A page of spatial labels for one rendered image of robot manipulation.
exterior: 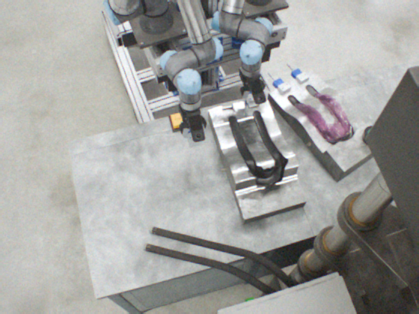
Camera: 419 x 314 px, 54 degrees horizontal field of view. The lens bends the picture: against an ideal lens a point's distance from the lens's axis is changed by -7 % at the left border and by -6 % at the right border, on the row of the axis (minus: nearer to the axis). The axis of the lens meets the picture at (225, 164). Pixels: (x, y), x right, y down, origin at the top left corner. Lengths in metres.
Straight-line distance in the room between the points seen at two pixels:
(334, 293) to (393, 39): 2.86
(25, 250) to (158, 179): 1.20
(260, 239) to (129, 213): 0.53
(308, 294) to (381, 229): 0.22
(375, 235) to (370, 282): 0.26
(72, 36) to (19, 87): 0.58
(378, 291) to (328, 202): 0.67
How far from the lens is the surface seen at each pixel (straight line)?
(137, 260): 1.70
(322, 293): 1.01
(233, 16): 1.61
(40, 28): 3.66
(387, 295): 1.25
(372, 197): 0.89
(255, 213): 1.68
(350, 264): 1.24
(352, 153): 1.82
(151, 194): 1.78
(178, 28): 1.94
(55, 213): 2.75
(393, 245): 1.01
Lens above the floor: 2.44
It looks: 64 degrees down
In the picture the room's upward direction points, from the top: 4 degrees clockwise
